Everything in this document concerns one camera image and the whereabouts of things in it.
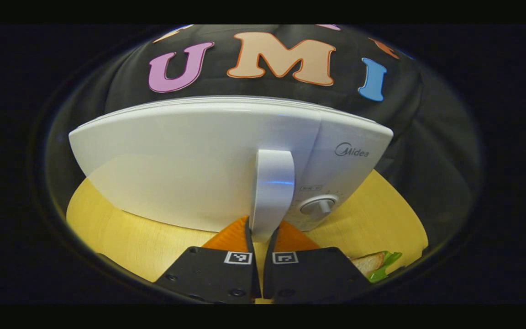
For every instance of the sandwich with green lettuce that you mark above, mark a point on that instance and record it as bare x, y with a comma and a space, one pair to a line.
372, 264

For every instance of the white microwave oven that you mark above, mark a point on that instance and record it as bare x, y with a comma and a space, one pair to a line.
190, 160

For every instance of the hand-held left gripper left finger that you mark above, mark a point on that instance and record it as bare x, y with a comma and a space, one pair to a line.
213, 274

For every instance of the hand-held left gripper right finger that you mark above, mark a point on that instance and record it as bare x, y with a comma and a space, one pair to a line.
313, 274

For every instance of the black backdrop cloth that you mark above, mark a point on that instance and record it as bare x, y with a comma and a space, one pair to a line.
244, 84

